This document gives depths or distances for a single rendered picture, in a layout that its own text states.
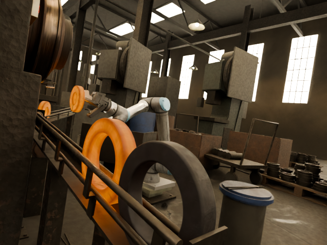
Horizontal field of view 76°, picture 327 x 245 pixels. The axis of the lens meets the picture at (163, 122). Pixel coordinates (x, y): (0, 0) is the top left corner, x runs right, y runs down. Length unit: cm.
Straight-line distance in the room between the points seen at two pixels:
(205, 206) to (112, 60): 486
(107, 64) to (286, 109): 1003
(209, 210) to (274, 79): 1322
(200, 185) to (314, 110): 1233
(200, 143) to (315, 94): 991
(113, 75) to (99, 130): 446
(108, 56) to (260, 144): 373
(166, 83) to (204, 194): 589
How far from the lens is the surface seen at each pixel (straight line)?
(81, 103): 129
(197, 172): 29
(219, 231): 31
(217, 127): 607
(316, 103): 1260
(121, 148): 41
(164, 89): 613
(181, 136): 348
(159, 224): 27
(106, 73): 508
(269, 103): 1322
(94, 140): 52
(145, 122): 461
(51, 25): 117
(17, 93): 85
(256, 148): 454
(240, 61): 620
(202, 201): 28
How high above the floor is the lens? 78
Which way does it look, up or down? 1 degrees down
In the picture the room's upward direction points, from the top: 8 degrees clockwise
